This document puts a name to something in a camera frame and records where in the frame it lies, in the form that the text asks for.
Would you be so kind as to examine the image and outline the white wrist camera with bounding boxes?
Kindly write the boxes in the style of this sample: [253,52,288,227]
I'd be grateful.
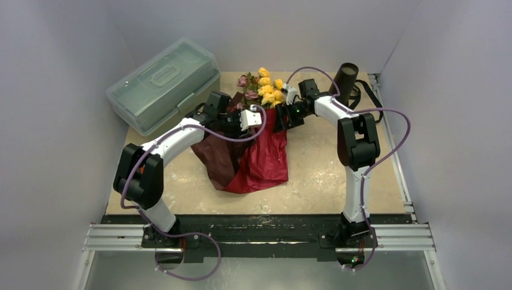
[240,105,263,131]
[281,83,299,105]

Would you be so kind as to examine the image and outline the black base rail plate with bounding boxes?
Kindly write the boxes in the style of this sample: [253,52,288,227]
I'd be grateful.
[89,214,413,265]

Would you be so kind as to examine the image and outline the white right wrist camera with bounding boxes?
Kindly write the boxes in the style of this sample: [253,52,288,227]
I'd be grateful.
[281,83,299,105]

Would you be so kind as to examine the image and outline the flower bouquet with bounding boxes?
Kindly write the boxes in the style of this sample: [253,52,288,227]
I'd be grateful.
[192,68,289,194]

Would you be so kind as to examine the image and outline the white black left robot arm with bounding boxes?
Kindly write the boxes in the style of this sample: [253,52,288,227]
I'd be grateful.
[113,91,261,247]

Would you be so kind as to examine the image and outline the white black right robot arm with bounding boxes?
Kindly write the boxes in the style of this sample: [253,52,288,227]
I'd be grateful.
[274,79,380,246]

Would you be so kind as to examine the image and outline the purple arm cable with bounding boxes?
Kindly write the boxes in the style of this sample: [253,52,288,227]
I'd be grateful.
[120,105,268,282]
[285,66,412,273]

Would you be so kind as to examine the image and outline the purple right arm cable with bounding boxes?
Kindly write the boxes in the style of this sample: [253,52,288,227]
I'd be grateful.
[285,66,412,273]

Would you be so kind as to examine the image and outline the black ribbon with gold lettering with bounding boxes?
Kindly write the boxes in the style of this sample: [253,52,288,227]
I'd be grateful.
[347,79,385,123]

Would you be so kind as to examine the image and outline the aluminium front frame rail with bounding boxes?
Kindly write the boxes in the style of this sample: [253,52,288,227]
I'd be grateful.
[82,224,435,253]

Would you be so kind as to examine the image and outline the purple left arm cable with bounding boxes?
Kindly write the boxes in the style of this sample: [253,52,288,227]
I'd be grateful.
[120,105,268,282]

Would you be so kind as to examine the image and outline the translucent green plastic toolbox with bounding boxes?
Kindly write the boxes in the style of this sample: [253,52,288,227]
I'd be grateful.
[106,38,221,137]

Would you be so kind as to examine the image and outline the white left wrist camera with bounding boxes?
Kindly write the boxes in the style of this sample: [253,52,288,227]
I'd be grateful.
[240,105,263,131]

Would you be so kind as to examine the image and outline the black cylindrical vase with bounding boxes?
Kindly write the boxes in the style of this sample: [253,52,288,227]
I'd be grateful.
[333,63,359,106]

